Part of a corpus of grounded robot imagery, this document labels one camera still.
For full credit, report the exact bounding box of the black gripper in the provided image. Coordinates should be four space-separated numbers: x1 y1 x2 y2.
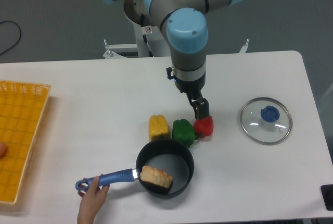
166 67 210 120

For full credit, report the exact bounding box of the red bell pepper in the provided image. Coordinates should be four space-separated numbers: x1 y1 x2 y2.
193 116 214 138

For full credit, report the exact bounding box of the black pot blue handle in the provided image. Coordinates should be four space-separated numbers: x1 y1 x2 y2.
75 139 195 200

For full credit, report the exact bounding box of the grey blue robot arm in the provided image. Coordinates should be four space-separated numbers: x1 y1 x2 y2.
111 0 242 119

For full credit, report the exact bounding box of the glass lid blue knob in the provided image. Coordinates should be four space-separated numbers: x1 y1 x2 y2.
240 97 293 145

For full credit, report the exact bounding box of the person's hand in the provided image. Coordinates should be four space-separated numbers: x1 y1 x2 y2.
77 175 110 223

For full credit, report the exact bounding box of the green bell pepper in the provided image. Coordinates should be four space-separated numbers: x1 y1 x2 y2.
172 119 196 148

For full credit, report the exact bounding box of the yellow bell pepper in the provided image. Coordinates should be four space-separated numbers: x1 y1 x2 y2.
148 115 170 142

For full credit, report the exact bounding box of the bread loaf piece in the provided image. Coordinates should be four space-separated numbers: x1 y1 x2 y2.
140 166 173 189

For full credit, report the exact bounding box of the black device at table edge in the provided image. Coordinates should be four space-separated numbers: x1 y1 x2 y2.
321 184 333 211

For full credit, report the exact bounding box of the yellow woven basket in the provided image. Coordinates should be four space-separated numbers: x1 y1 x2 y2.
1 80 51 205

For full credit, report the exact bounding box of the black cable on floor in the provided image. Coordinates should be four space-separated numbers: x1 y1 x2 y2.
0 20 22 56

